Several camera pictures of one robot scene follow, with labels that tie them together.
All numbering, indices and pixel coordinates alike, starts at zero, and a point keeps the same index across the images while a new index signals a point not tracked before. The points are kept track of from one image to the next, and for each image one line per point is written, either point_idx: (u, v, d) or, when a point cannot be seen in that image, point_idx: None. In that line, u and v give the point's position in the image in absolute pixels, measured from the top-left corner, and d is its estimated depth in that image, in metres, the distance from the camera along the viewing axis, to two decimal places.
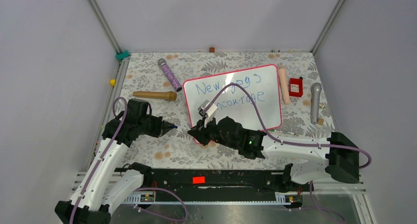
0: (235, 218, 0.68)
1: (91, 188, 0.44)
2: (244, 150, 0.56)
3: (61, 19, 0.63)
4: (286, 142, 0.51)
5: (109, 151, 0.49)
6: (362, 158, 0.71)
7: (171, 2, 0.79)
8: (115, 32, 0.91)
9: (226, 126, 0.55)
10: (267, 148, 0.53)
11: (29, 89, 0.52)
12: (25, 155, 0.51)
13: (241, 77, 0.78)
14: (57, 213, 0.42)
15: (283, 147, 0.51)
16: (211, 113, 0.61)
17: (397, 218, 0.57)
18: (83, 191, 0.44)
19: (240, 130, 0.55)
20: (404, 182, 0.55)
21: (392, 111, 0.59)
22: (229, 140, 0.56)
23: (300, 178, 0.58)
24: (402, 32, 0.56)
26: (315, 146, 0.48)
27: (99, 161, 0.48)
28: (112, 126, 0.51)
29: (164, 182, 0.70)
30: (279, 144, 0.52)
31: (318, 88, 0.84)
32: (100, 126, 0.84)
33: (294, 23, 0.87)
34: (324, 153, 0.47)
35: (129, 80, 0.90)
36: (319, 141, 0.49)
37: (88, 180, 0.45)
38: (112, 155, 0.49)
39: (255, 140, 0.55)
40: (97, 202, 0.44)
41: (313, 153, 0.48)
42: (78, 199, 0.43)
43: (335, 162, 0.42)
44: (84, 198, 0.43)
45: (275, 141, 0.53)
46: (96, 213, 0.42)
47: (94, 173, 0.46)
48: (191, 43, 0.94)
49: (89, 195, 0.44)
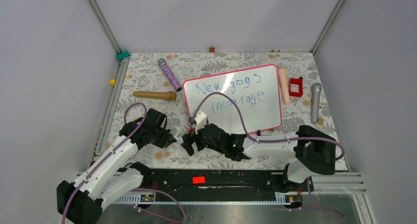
0: (235, 218, 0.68)
1: (96, 176, 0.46)
2: (229, 153, 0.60)
3: (61, 20, 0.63)
4: (262, 141, 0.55)
5: (122, 146, 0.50)
6: (350, 155, 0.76)
7: (171, 2, 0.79)
8: (115, 31, 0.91)
9: (209, 132, 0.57)
10: (246, 149, 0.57)
11: (29, 89, 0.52)
12: (25, 155, 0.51)
13: (241, 77, 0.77)
14: (58, 190, 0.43)
15: (260, 146, 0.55)
16: (200, 122, 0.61)
17: (397, 218, 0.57)
18: (88, 176, 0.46)
19: (223, 135, 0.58)
20: (403, 182, 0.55)
21: (392, 110, 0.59)
22: (215, 145, 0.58)
23: (295, 177, 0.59)
24: (402, 32, 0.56)
26: (284, 141, 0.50)
27: (110, 153, 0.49)
28: (130, 127, 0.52)
29: (163, 182, 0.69)
30: (256, 144, 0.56)
31: (318, 88, 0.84)
32: (101, 126, 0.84)
33: (294, 23, 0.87)
34: (292, 146, 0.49)
35: (129, 80, 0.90)
36: (288, 135, 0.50)
37: (95, 167, 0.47)
38: (123, 152, 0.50)
39: (238, 143, 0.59)
40: (97, 190, 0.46)
41: (284, 148, 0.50)
42: (81, 183, 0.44)
43: (302, 154, 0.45)
44: (87, 183, 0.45)
45: (253, 141, 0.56)
46: (92, 203, 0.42)
47: (103, 162, 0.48)
48: (191, 43, 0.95)
49: (92, 182, 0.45)
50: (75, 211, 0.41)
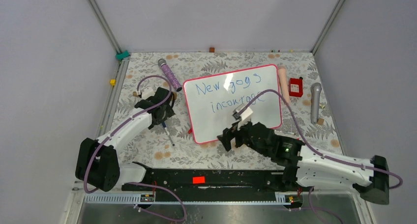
0: (235, 218, 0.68)
1: (118, 135, 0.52)
2: (276, 157, 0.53)
3: (61, 20, 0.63)
4: (328, 157, 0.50)
5: (140, 114, 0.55)
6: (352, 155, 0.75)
7: (171, 2, 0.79)
8: (115, 31, 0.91)
9: (257, 131, 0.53)
10: (306, 159, 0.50)
11: (30, 89, 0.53)
12: (24, 156, 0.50)
13: (242, 77, 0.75)
14: (81, 145, 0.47)
15: (324, 161, 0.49)
16: (246, 117, 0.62)
17: (398, 218, 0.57)
18: (112, 134, 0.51)
19: (272, 137, 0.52)
20: (403, 182, 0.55)
21: (392, 110, 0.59)
22: (261, 146, 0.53)
23: (309, 182, 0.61)
24: (402, 32, 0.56)
26: (359, 167, 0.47)
27: (130, 119, 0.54)
28: (145, 104, 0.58)
29: (164, 182, 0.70)
30: (319, 158, 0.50)
31: (318, 88, 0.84)
32: (101, 126, 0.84)
33: (294, 23, 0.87)
34: (369, 175, 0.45)
35: (129, 80, 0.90)
36: (363, 162, 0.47)
37: (117, 128, 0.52)
38: (141, 119, 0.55)
39: (291, 149, 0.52)
40: (118, 147, 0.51)
41: (356, 173, 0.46)
42: (105, 139, 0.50)
43: (383, 187, 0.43)
44: (110, 140, 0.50)
45: (315, 154, 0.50)
46: (114, 160, 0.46)
47: (123, 125, 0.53)
48: (192, 43, 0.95)
49: (116, 139, 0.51)
50: (96, 173, 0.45)
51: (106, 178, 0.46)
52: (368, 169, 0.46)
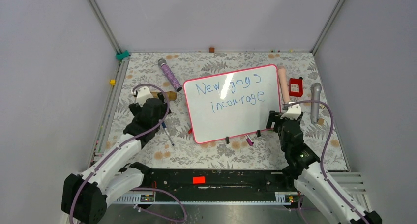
0: (235, 218, 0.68)
1: (104, 169, 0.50)
2: (290, 155, 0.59)
3: (61, 20, 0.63)
4: (329, 182, 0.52)
5: (128, 142, 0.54)
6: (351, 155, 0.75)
7: (171, 2, 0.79)
8: (115, 31, 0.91)
9: (291, 127, 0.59)
10: (312, 172, 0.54)
11: (30, 88, 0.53)
12: (25, 156, 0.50)
13: (242, 77, 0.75)
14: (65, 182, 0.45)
15: (324, 182, 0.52)
16: (290, 113, 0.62)
17: (397, 218, 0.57)
18: (96, 169, 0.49)
19: (299, 139, 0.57)
20: (403, 182, 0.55)
21: (392, 110, 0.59)
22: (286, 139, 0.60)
23: (303, 187, 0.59)
24: (402, 32, 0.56)
26: (350, 206, 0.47)
27: (116, 149, 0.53)
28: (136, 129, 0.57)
29: (163, 182, 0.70)
30: (321, 178, 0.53)
31: (318, 88, 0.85)
32: (101, 126, 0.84)
33: (294, 23, 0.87)
34: (351, 217, 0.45)
35: (129, 80, 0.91)
36: (357, 206, 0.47)
37: (103, 161, 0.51)
38: (128, 147, 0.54)
39: (306, 157, 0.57)
40: (103, 183, 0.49)
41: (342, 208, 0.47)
42: (90, 175, 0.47)
43: None
44: (95, 176, 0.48)
45: (321, 173, 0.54)
46: (99, 196, 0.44)
47: (110, 156, 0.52)
48: (192, 42, 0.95)
49: (101, 174, 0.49)
50: (81, 208, 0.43)
51: (91, 215, 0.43)
52: (355, 213, 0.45)
